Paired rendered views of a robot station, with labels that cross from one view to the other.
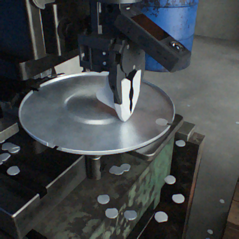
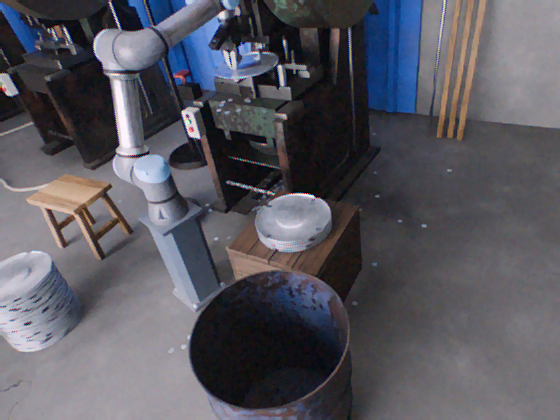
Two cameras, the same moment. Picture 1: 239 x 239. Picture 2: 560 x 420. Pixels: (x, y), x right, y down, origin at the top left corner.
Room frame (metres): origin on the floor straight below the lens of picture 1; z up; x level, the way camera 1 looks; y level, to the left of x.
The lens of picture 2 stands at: (0.76, -1.81, 1.36)
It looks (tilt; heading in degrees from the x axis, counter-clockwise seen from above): 37 degrees down; 97
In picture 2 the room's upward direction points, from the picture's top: 10 degrees counter-clockwise
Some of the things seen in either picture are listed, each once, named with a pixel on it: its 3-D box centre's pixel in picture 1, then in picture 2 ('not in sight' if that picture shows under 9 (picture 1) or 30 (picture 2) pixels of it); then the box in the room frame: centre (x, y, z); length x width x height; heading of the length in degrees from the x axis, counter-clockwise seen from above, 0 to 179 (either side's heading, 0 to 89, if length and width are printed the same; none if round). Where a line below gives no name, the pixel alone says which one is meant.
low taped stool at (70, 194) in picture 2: not in sight; (83, 216); (-0.51, -0.09, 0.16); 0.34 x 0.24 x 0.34; 154
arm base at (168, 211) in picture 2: not in sight; (165, 202); (0.16, -0.54, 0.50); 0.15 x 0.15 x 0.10
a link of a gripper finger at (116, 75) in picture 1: (119, 76); not in sight; (0.42, 0.00, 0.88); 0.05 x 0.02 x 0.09; 148
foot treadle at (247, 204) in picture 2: not in sight; (271, 184); (0.49, 0.05, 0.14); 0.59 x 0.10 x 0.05; 58
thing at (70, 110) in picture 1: (97, 104); (246, 65); (0.49, 0.04, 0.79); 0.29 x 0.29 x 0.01
